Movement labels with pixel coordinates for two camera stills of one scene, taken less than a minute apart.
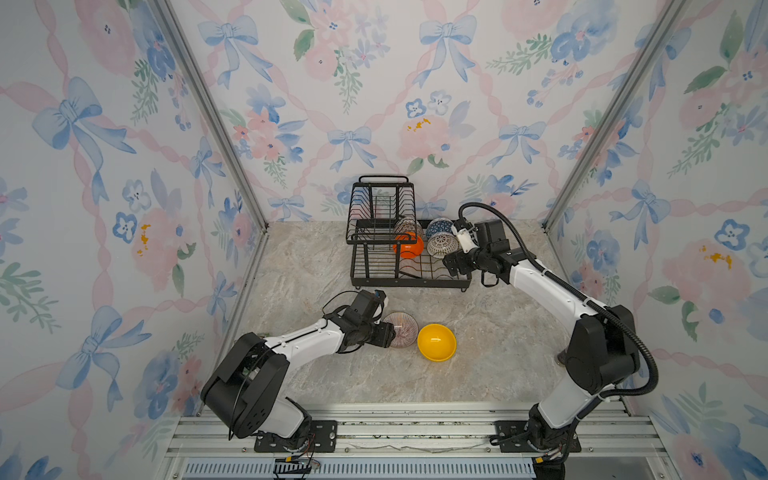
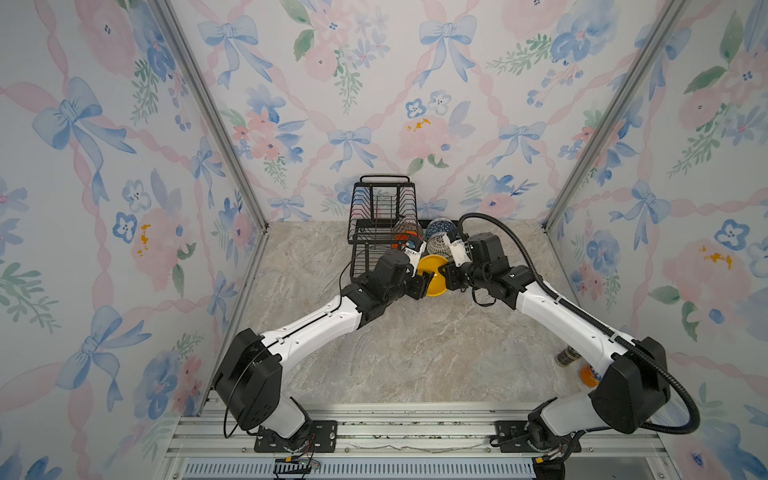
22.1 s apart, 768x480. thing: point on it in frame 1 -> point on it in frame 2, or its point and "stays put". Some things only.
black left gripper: x=385 y=334 -> x=420 y=285
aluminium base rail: x=408 y=441 stays put
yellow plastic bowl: x=437 y=342 -> x=431 y=263
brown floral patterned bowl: x=412 y=234 -> x=408 y=222
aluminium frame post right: x=667 y=18 stays put
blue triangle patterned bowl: x=439 y=225 stays put
